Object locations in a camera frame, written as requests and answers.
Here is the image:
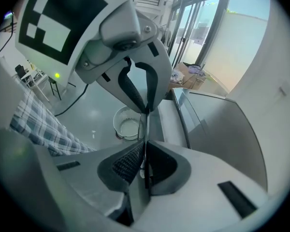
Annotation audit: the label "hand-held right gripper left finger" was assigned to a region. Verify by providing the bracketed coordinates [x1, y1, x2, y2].
[52, 140, 146, 218]

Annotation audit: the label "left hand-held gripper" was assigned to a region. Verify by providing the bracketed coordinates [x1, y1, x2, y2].
[15, 0, 160, 88]

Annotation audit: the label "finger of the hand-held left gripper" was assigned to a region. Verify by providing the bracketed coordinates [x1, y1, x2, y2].
[128, 38, 173, 113]
[96, 58, 146, 114]

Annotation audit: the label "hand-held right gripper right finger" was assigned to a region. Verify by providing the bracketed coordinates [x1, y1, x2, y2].
[134, 140, 273, 228]

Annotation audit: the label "grey washing machine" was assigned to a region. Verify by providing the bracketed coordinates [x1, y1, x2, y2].
[156, 87, 269, 192]

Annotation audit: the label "brown cardboard box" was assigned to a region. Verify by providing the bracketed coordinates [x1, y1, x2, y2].
[170, 61, 210, 91]

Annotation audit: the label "purple clothes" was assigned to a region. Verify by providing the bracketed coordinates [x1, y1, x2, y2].
[187, 65, 205, 76]

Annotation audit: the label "white plastic laundry basket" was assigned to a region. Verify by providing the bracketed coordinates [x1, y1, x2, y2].
[113, 106, 146, 141]

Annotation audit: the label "black framed glass door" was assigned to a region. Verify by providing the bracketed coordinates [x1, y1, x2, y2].
[169, 0, 231, 69]

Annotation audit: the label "black stool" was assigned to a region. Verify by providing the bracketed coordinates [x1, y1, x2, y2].
[47, 75, 62, 102]

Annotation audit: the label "white table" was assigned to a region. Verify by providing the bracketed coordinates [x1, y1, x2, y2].
[21, 68, 50, 103]

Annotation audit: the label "black chair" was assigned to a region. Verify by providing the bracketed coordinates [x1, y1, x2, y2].
[14, 64, 26, 79]

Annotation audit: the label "blue plaid cloth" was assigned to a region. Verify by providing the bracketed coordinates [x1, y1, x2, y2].
[9, 87, 97, 157]

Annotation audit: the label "thin black wall cable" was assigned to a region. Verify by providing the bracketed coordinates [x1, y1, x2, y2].
[0, 13, 17, 55]

